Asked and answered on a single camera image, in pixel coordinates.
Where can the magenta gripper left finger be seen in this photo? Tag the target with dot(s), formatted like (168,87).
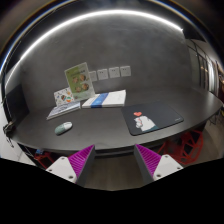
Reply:
(74,168)

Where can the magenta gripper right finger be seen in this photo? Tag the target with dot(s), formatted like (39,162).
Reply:
(154,166)

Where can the black mouse pad with cartoon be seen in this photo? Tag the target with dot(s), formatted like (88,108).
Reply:
(149,117)

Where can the grey booklet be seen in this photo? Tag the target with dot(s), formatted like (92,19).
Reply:
(63,109)

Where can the small colourful card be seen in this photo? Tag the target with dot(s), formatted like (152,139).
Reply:
(63,96)

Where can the white and blue book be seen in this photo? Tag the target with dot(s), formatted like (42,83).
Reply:
(110,99)

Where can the green menu sign stand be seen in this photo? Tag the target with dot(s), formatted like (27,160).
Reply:
(79,81)

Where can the black monitor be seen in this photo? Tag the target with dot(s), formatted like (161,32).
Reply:
(16,104)

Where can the curved ceiling light strip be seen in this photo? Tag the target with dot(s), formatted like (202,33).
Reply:
(100,14)

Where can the red wire chair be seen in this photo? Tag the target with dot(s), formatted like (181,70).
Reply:
(45,159)
(186,149)

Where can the white wall socket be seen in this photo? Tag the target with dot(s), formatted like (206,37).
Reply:
(114,72)
(125,71)
(102,74)
(93,76)

